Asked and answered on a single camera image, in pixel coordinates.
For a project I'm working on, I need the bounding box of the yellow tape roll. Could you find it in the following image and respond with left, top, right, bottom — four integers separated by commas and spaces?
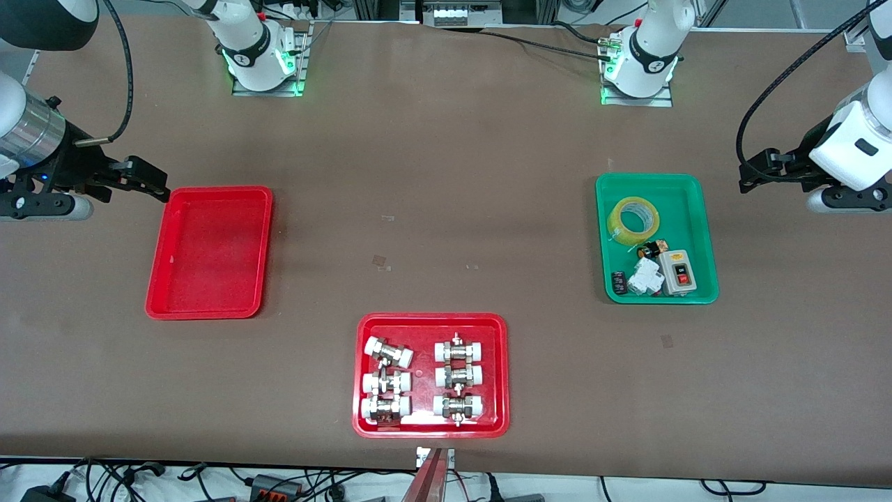
607, 197, 661, 245

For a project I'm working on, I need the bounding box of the green plastic tray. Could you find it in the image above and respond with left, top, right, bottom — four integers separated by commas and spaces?
595, 173, 720, 305

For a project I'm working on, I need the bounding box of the empty red plastic tray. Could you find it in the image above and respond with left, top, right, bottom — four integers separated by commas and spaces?
145, 185, 274, 320

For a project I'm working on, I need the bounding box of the red tray with fittings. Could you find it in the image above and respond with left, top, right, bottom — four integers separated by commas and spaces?
352, 312, 510, 439

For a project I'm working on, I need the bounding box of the white circuit breaker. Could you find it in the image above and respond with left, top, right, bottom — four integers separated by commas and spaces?
626, 258, 664, 296

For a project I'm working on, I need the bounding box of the metal fitting with white caps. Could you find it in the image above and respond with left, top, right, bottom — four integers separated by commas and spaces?
364, 336, 415, 369
434, 364, 484, 390
434, 333, 485, 363
362, 370, 412, 396
433, 393, 484, 427
360, 395, 412, 425

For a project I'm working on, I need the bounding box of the black power adapter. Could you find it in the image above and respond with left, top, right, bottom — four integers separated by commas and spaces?
20, 484, 72, 502

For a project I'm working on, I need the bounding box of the black orange connector box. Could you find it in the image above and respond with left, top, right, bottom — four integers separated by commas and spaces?
249, 474, 305, 500

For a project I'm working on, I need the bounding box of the grey power strip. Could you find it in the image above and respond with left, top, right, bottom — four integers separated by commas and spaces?
422, 0, 502, 27

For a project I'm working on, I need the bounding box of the reddish aluminium profile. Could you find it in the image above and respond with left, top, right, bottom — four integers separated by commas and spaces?
401, 448, 447, 502

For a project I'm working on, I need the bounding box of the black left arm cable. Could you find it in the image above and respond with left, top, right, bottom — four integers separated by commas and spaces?
737, 0, 892, 183

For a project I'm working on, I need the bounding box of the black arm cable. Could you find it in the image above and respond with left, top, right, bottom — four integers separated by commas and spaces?
737, 0, 892, 183
73, 0, 134, 147

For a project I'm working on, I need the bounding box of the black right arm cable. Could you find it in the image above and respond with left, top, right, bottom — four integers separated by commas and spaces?
73, 0, 134, 147

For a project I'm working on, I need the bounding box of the grey switch box red button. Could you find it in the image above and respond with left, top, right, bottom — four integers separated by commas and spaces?
659, 249, 698, 297

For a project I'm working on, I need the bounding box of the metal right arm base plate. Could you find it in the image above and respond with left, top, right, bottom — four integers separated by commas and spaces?
232, 21, 312, 97

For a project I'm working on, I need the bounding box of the black cable on table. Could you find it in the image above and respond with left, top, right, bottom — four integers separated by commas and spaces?
481, 21, 617, 62

